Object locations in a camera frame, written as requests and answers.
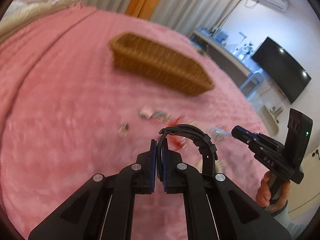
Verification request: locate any pink hair clip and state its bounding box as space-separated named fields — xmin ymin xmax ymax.
xmin=138 ymin=107 xmax=153 ymax=119

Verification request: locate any white desk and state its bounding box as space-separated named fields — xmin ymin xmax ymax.
xmin=190 ymin=28 xmax=264 ymax=98

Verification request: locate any grey right sleeve forearm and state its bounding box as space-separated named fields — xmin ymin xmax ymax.
xmin=271 ymin=201 xmax=306 ymax=240

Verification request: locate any black wall television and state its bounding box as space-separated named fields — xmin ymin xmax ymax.
xmin=252 ymin=37 xmax=311 ymax=103

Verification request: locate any brown wicker basket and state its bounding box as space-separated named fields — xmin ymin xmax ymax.
xmin=109 ymin=33 xmax=214 ymax=96

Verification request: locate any pink plush bed blanket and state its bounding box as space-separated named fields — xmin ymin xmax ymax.
xmin=1 ymin=4 xmax=266 ymax=237

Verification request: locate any red string bracelet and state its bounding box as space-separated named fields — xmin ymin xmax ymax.
xmin=167 ymin=115 xmax=187 ymax=153

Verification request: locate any person's right hand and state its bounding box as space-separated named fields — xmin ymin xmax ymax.
xmin=255 ymin=171 xmax=290 ymax=214

